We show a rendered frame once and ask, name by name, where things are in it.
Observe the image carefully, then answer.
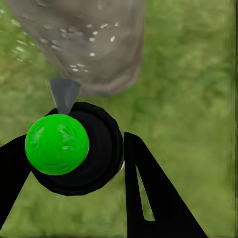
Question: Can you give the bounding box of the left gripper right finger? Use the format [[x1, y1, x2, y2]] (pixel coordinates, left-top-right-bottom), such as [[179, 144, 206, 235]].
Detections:
[[124, 131, 208, 238]]

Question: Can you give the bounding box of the pesticide atomizer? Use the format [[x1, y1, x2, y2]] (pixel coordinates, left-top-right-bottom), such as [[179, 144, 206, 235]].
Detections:
[[24, 78, 125, 196]]

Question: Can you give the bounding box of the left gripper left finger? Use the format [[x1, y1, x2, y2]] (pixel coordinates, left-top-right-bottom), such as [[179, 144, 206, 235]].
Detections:
[[0, 136, 31, 230]]

